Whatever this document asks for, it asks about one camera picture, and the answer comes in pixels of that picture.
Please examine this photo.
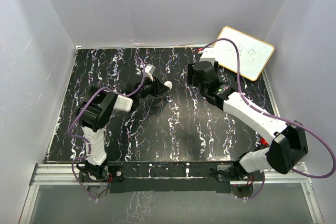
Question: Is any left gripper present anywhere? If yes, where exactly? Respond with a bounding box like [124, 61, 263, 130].
[136, 75, 170, 100]

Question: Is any white round disc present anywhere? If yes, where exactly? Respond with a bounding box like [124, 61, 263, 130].
[164, 81, 173, 90]

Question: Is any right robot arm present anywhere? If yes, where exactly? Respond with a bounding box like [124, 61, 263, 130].
[187, 61, 308, 180]

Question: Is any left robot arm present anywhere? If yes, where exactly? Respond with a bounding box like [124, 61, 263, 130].
[77, 77, 173, 182]

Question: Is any small whiteboard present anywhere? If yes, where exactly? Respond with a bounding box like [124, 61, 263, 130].
[213, 26, 275, 81]

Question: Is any black base bar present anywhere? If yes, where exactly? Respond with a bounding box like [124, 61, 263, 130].
[78, 162, 265, 195]

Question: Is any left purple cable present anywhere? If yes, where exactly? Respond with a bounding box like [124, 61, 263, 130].
[67, 57, 146, 201]

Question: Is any purple cable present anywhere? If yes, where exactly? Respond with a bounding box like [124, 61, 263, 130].
[199, 38, 336, 200]
[67, 57, 146, 201]

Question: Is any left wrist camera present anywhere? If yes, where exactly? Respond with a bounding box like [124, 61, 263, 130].
[144, 64, 156, 81]

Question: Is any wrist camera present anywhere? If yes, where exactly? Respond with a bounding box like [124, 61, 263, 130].
[144, 64, 156, 81]
[198, 48, 216, 65]

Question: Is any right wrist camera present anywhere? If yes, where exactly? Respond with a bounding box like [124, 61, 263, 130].
[198, 48, 216, 65]

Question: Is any aluminium rail frame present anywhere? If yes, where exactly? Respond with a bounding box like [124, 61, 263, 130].
[20, 47, 323, 223]

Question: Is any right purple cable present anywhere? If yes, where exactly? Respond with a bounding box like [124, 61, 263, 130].
[199, 38, 336, 200]

